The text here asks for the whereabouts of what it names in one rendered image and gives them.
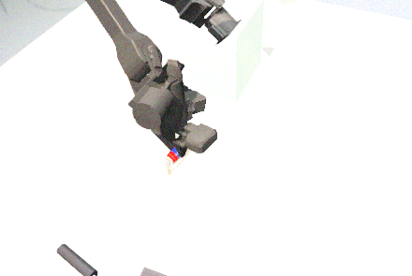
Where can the red and blue battery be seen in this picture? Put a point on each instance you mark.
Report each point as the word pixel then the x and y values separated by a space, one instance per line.
pixel 173 155

